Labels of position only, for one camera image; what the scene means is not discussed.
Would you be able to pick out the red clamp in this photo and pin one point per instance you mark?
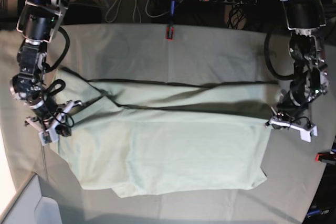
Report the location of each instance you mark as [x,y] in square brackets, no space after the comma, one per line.
[327,157]
[170,27]

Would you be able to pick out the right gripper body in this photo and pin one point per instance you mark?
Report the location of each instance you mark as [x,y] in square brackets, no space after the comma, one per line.
[49,115]

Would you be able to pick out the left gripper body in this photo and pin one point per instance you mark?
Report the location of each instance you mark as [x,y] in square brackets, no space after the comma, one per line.
[282,120]

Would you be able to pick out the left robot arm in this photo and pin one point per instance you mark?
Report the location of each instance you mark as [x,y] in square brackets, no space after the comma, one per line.
[305,20]

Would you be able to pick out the red clamp at centre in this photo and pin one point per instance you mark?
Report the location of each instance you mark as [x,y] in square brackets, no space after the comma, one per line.
[170,27]

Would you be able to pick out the red clamp at right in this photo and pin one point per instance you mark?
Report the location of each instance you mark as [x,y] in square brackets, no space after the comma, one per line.
[327,157]

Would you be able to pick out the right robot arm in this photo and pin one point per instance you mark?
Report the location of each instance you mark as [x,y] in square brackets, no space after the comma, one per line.
[39,23]

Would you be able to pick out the blue clamp at bottom right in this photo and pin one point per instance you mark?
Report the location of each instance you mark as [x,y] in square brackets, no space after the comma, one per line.
[317,212]

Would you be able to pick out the grey-green table cloth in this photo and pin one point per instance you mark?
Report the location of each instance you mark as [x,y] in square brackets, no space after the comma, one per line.
[197,56]

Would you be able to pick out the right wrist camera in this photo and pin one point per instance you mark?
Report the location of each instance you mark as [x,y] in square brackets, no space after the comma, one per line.
[48,136]

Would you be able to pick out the light green polo t-shirt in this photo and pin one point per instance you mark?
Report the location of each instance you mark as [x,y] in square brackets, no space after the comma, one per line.
[151,139]

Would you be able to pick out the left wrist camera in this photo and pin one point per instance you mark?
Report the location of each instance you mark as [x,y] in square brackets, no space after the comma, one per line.
[306,133]

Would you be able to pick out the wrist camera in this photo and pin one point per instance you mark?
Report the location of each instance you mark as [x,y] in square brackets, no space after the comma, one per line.
[48,136]
[306,133]

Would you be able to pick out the white plastic bin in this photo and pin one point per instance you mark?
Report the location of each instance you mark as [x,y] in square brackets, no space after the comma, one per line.
[30,206]

